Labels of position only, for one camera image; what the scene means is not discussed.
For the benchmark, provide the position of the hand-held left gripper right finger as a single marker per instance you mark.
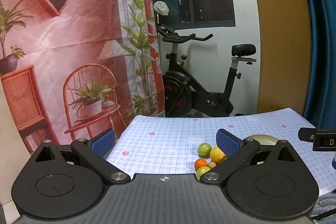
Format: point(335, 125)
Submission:
point(227, 144)

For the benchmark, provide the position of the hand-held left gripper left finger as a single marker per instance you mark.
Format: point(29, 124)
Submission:
point(103, 140)

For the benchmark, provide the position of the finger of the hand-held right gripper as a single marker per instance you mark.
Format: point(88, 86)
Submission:
point(307, 134)

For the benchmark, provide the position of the yellow lemon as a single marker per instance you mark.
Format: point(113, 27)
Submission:
point(216, 155)

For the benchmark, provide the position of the green round fruit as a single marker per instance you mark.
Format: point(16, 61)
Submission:
point(202, 172)
point(204, 148)

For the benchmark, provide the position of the beige plate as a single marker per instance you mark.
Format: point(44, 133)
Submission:
point(262, 139)

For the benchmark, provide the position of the small brown longan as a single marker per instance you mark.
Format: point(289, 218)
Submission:
point(211, 165)

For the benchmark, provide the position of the orange tangerine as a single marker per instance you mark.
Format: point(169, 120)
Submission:
point(200, 163)

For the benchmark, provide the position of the blue plaid tablecloth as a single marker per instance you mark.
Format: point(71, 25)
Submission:
point(162, 140)

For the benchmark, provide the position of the grey blue rug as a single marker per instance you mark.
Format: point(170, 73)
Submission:
point(326, 200)

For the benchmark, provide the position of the black exercise bike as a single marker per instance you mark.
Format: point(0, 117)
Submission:
point(181, 74)

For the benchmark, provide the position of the blue curtain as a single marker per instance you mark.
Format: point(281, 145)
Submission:
point(325, 43)

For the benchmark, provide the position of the wooden door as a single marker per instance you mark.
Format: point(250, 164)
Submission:
point(281, 29)

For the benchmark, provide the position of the printed backdrop cloth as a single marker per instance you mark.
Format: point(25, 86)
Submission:
point(78, 29)

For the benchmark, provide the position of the white cloth cap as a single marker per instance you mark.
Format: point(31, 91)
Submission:
point(160, 7)

